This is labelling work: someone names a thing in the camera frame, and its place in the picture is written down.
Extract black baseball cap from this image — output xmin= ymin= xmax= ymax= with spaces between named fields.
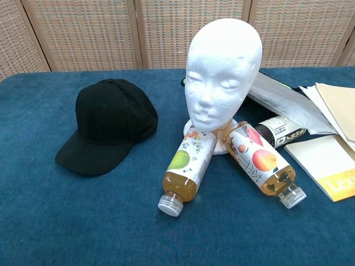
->
xmin=54 ymin=78 xmax=159 ymax=177

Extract tea bottle green apple label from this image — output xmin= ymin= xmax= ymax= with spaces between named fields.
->
xmin=158 ymin=125 xmax=218 ymax=217

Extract white yellow notebook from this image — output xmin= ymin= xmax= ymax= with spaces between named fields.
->
xmin=283 ymin=135 xmax=355 ymax=203

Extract tea bottle peach label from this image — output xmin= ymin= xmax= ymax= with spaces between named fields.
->
xmin=226 ymin=121 xmax=307 ymax=209

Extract blue felt table cover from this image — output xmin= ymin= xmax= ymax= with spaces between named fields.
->
xmin=0 ymin=66 xmax=355 ymax=266

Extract translucent white plastic bag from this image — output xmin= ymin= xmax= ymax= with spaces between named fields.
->
xmin=247 ymin=71 xmax=338 ymax=136

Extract woven wooden folding screen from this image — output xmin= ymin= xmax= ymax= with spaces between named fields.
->
xmin=0 ymin=0 xmax=355 ymax=83

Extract white paper sheets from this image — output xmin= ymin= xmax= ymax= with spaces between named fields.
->
xmin=298 ymin=84 xmax=355 ymax=152

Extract beige paper folder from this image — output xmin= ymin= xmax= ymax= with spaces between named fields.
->
xmin=315 ymin=82 xmax=355 ymax=142

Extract white foam mannequin head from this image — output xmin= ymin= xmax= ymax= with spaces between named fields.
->
xmin=182 ymin=18 xmax=263 ymax=156

